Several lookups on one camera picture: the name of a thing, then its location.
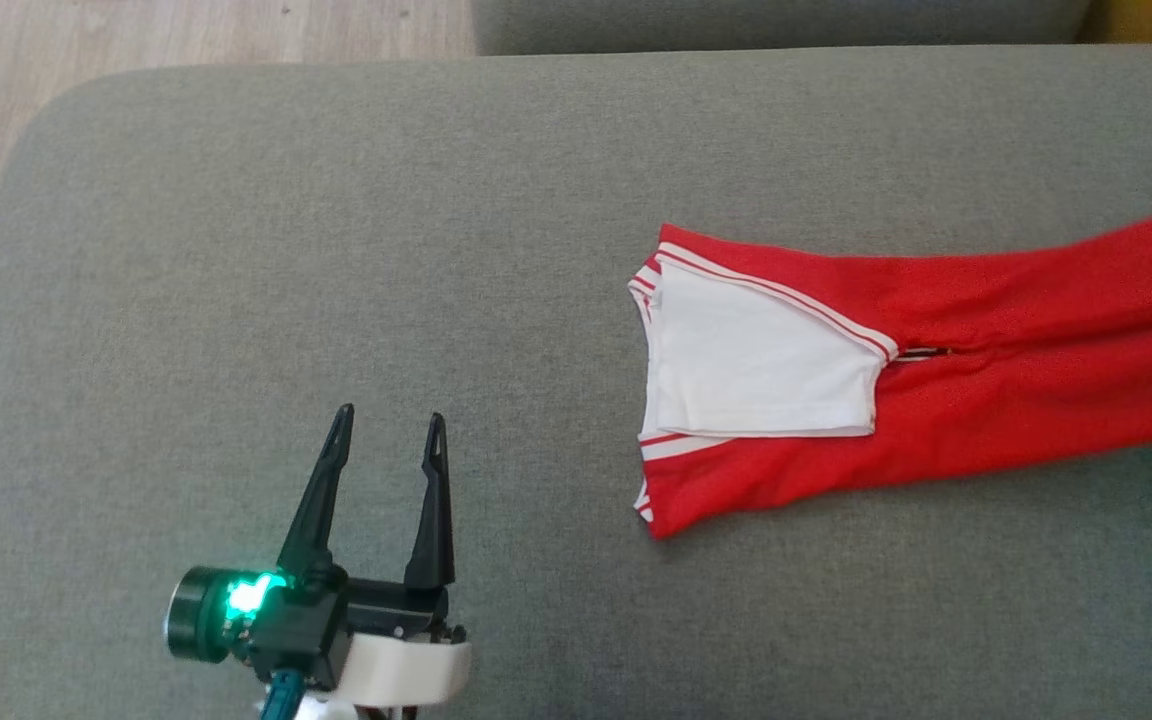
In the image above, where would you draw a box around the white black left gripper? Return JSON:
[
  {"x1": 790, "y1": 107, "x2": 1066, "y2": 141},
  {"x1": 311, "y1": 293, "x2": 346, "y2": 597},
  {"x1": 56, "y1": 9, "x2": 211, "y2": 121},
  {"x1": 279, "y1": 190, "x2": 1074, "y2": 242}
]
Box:
[{"x1": 276, "y1": 403, "x2": 473, "y2": 707}]

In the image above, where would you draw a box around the red jersey with white trim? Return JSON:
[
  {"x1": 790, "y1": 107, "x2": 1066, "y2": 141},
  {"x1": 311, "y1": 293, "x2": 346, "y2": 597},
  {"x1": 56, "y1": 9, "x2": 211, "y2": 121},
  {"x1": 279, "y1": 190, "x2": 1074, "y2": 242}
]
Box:
[{"x1": 627, "y1": 200, "x2": 1152, "y2": 541}]

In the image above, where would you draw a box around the large grey sofa seat cushion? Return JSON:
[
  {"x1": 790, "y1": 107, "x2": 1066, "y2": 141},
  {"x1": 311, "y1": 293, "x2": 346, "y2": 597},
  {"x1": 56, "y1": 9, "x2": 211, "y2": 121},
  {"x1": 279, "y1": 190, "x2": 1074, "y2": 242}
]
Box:
[{"x1": 0, "y1": 45, "x2": 1152, "y2": 720}]

